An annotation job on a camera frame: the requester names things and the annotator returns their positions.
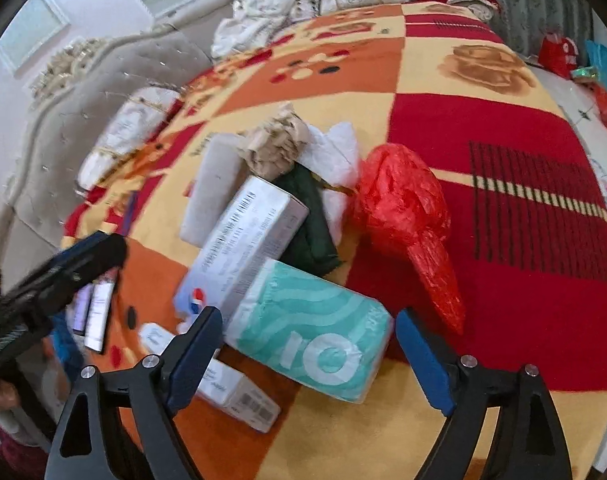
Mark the white tissue paper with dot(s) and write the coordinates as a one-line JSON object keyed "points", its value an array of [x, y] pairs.
{"points": [[336, 155]]}

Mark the frosted window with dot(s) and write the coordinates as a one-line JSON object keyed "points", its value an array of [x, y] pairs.
{"points": [[30, 27]]}

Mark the crumpled beige paper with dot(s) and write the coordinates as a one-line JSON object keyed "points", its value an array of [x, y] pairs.
{"points": [[273, 145]]}

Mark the printed checkered blanket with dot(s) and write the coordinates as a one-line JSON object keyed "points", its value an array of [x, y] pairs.
{"points": [[508, 220]]}

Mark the small white barcode box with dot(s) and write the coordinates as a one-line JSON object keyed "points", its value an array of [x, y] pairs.
{"points": [[243, 395]]}

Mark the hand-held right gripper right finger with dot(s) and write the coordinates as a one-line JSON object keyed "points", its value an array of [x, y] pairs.
{"points": [[423, 360]]}

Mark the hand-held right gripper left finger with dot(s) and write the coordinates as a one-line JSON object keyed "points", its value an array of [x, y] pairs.
{"points": [[191, 360]]}

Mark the plain grey-white box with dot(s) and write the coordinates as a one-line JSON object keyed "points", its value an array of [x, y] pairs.
{"points": [[211, 190]]}

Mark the long white cardboard box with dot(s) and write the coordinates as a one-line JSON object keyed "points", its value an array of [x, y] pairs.
{"points": [[248, 250]]}

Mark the blue plastic bag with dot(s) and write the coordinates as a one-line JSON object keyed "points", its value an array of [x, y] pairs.
{"points": [[606, 60]]}

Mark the dark green packet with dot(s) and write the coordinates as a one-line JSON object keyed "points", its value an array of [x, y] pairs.
{"points": [[308, 220]]}

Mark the teal tissue pack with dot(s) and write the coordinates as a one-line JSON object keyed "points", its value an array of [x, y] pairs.
{"points": [[313, 330]]}

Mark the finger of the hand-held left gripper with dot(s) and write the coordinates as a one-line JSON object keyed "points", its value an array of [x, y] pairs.
{"points": [[85, 255]]}

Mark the beige tufted headboard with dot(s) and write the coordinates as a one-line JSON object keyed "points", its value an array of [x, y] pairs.
{"points": [[78, 95]]}

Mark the white embroidered pillow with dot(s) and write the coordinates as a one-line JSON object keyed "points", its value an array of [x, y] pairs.
{"points": [[263, 10]]}

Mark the red white cloth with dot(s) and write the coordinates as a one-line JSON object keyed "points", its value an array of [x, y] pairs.
{"points": [[463, 2]]}

